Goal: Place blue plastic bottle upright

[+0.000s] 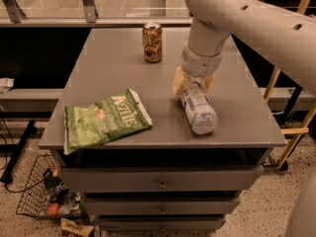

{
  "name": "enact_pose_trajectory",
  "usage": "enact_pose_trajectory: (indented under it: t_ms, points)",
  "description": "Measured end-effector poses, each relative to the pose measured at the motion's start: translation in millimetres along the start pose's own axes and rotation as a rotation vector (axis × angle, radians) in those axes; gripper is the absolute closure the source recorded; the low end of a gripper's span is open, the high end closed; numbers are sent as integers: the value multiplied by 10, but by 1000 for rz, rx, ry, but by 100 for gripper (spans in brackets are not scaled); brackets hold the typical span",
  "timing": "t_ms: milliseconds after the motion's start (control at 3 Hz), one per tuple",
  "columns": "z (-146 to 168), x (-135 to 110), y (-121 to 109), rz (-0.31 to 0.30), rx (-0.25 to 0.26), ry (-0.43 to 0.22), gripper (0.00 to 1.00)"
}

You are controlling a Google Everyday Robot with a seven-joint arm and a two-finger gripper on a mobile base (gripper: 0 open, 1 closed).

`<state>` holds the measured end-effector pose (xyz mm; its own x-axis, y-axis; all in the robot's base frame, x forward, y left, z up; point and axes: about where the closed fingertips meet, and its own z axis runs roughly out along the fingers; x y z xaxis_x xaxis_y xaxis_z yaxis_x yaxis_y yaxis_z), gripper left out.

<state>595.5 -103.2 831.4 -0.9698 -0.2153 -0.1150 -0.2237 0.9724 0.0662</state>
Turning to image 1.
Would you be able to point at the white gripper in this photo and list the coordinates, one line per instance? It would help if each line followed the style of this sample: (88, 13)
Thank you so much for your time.
(199, 65)

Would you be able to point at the blue-labelled clear plastic bottle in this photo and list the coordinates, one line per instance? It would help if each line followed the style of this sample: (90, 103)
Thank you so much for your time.
(200, 113)

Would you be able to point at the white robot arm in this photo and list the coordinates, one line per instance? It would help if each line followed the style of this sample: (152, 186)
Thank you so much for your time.
(285, 38)

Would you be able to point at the brown soda can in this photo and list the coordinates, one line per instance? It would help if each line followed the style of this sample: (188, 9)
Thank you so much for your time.
(152, 41)

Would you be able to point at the green kettle chips bag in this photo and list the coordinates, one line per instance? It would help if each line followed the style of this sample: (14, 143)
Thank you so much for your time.
(114, 117)

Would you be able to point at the grey drawer cabinet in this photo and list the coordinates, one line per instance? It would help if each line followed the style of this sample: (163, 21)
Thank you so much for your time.
(112, 61)

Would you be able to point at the top grey drawer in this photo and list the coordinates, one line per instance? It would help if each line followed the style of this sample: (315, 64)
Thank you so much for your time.
(146, 180)

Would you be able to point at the grey drawer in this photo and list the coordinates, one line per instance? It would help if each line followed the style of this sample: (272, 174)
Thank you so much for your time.
(160, 205)
(146, 180)
(160, 223)

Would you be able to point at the bottom grey drawer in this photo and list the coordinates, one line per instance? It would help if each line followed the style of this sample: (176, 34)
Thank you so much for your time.
(160, 223)

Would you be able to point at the middle grey drawer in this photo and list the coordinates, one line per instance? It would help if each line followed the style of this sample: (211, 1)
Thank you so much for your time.
(160, 205)

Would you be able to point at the metal window railing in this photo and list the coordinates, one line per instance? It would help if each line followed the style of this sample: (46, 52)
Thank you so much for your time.
(92, 13)

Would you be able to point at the orange fruit in basket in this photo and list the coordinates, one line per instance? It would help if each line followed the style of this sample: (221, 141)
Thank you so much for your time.
(53, 210)

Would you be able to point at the yellow chips bag on floor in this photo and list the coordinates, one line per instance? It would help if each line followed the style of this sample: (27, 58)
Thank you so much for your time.
(70, 228)

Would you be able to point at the black metal stand leg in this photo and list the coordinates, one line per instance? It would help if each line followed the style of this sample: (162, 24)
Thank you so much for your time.
(15, 151)

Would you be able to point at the yellow wooden frame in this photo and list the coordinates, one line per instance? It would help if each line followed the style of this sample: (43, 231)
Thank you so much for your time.
(293, 133)

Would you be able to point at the black wire basket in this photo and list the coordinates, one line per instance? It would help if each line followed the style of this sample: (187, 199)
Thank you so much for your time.
(43, 188)

